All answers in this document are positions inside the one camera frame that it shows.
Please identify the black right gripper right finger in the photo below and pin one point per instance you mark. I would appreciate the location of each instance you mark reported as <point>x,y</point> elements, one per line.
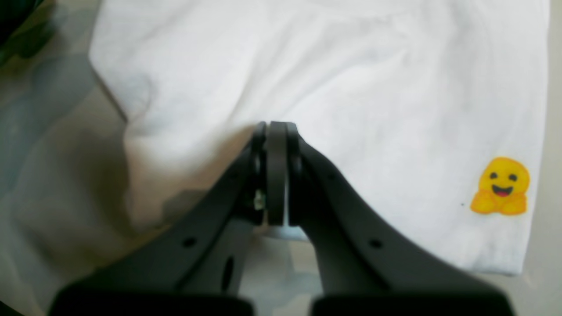
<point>367,267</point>

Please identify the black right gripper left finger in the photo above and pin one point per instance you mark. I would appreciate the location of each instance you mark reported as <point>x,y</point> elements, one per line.
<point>192,269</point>

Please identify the white printed T-shirt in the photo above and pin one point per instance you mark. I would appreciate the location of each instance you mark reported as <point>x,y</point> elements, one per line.
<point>433,110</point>

